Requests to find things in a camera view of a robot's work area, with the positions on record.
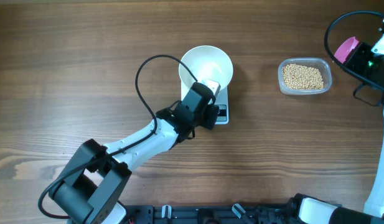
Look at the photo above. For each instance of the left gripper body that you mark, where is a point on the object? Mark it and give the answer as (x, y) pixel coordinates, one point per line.
(208, 118)

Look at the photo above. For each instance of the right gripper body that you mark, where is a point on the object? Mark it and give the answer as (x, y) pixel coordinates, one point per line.
(361, 59)

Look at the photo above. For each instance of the pink plastic scoop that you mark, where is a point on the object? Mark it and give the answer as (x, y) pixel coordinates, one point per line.
(347, 47)

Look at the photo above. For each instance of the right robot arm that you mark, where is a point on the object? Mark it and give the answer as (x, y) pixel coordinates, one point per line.
(326, 146)

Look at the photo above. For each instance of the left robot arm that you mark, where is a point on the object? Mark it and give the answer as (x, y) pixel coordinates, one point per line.
(88, 188)

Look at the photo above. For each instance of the white digital kitchen scale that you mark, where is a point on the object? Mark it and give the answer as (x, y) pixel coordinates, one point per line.
(222, 105)

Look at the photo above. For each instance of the white bowl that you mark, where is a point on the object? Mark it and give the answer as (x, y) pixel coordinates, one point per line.
(206, 62)

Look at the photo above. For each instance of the clear plastic container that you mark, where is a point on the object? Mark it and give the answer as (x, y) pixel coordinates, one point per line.
(318, 63)

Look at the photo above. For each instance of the pile of soybeans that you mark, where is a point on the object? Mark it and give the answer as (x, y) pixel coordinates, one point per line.
(301, 77)

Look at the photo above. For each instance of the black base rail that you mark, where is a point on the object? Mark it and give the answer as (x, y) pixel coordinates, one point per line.
(167, 214)

